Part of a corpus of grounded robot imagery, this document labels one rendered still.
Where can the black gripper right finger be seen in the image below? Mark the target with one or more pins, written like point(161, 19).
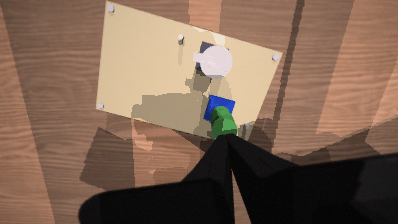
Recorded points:
point(277, 191)

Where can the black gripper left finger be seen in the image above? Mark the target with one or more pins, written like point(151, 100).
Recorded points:
point(203, 196)

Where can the beige board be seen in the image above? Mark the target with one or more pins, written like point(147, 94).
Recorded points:
point(182, 77)

